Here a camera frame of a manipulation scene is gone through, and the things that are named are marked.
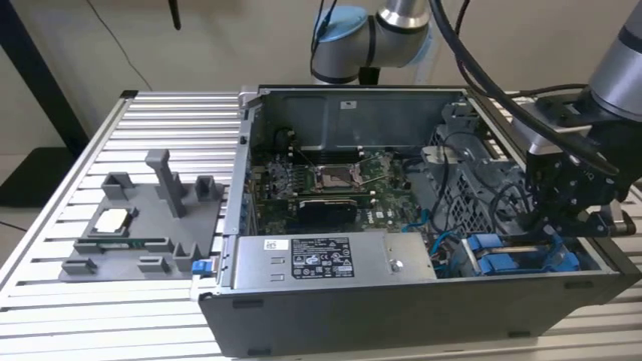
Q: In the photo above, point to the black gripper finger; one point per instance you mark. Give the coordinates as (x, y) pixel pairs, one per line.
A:
(602, 222)
(542, 229)

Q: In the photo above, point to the hard disk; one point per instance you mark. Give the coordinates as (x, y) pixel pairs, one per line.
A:
(485, 241)

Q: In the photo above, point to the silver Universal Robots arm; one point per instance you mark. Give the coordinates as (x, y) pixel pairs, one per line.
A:
(346, 52)

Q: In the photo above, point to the blue disk carrier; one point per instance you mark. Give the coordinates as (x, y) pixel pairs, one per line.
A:
(499, 264)

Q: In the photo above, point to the grey perforated disk bay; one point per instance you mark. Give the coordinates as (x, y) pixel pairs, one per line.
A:
(466, 203)

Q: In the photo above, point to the green motherboard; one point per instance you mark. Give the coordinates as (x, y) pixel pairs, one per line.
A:
(391, 214)

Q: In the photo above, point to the silver power supply unit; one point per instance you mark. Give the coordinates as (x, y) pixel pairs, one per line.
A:
(371, 259)

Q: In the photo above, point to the CPU socket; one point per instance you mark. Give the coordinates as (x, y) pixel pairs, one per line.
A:
(334, 178)

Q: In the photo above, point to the open dark grey PC case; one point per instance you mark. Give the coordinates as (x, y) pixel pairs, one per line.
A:
(351, 319)

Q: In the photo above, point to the thin metal locking lever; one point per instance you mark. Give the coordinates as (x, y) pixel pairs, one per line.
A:
(307, 156)

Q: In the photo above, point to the blue case latch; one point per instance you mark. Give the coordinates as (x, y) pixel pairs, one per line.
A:
(200, 267)

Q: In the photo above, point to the grey parts rack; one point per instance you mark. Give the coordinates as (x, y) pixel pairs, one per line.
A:
(146, 225)

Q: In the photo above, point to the green RAM stick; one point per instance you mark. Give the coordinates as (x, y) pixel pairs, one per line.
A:
(130, 244)

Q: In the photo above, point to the silver CPU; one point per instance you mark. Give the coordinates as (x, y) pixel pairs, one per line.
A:
(112, 222)

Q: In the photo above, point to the black hanging rod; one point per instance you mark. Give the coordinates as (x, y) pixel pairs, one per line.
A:
(175, 15)

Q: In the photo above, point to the black stand with base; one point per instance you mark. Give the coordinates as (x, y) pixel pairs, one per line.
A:
(46, 176)

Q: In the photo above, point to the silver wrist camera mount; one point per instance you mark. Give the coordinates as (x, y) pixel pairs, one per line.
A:
(537, 128)

